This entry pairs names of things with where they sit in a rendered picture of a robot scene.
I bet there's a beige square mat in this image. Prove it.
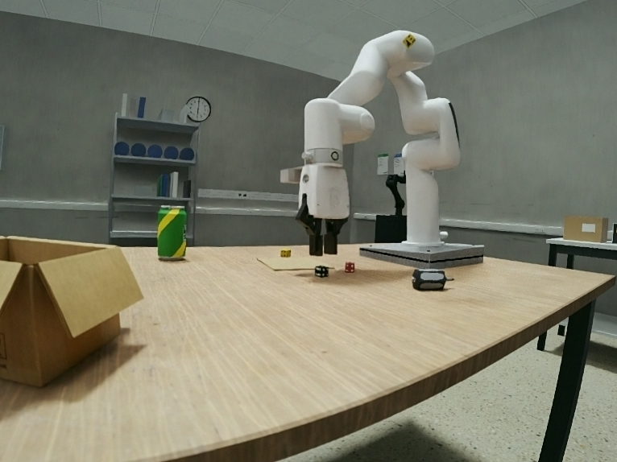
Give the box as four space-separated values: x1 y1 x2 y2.
257 258 334 271

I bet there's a green drink can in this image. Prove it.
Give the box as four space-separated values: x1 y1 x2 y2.
158 206 187 261

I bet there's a brown cardboard box with flaps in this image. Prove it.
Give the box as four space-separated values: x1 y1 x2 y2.
0 236 144 387

